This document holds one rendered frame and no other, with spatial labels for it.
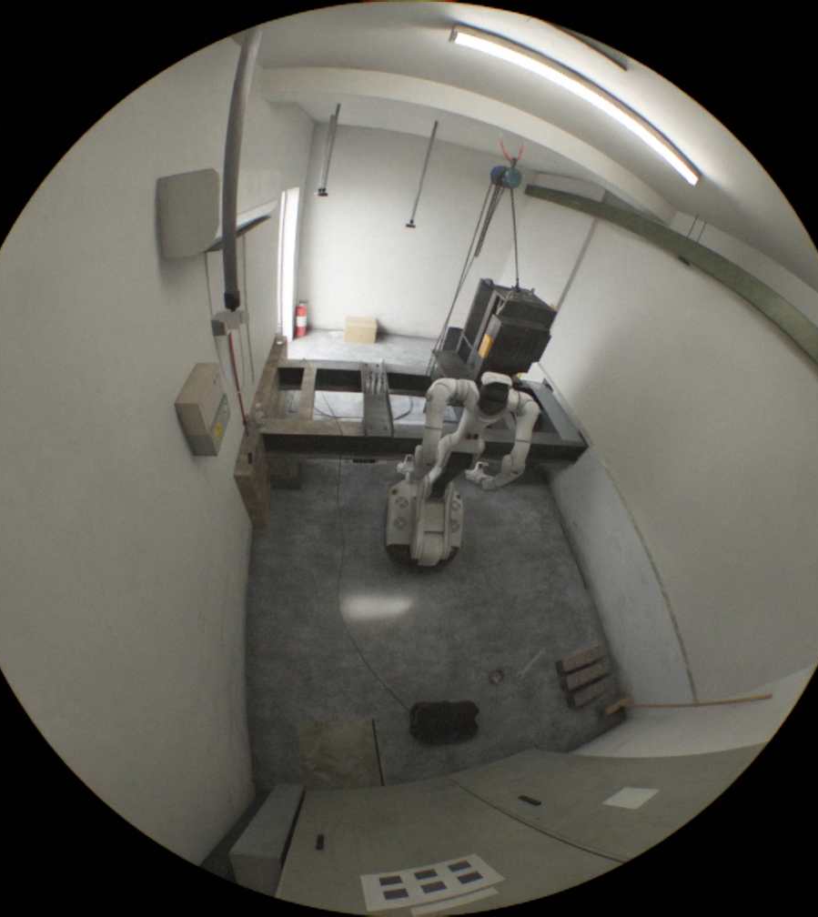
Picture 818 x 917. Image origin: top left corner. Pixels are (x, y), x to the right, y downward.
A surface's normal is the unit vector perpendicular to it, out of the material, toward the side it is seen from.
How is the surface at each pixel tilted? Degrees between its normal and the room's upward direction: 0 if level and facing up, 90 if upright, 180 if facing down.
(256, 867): 0
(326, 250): 90
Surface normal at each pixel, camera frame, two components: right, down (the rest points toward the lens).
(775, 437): -0.97, -0.02
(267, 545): 0.20, -0.64
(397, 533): 0.19, -0.04
